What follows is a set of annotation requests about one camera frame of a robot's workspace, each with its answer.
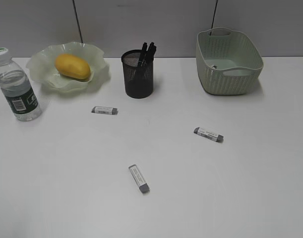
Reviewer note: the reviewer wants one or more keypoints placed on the grey eraser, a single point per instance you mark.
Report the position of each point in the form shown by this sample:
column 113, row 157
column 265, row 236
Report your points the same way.
column 139, row 179
column 209, row 134
column 105, row 110

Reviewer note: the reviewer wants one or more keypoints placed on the black marker pen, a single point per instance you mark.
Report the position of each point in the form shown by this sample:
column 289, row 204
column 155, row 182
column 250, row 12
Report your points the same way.
column 150, row 55
column 142, row 54
column 144, row 61

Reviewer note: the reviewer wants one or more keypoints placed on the grey eraser front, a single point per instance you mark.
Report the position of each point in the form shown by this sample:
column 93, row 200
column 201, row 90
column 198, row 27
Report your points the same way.
column 139, row 179

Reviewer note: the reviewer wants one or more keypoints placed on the yellow mango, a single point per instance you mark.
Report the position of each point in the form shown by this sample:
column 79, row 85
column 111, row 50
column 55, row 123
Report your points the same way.
column 72, row 66

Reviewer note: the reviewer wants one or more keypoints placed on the clear water bottle green label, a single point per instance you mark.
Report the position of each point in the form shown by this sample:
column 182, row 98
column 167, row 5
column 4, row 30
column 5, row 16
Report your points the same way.
column 16, row 88

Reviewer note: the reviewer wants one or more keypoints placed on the black mesh pen holder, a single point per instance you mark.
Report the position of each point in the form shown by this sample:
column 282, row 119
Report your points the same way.
column 138, row 81

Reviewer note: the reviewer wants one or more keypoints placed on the pale green woven basket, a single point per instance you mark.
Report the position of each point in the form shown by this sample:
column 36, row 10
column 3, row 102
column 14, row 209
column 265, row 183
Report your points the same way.
column 238, row 62

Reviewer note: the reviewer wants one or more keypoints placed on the pale green wavy plate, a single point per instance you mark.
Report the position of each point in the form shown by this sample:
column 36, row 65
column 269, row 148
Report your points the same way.
column 42, row 68

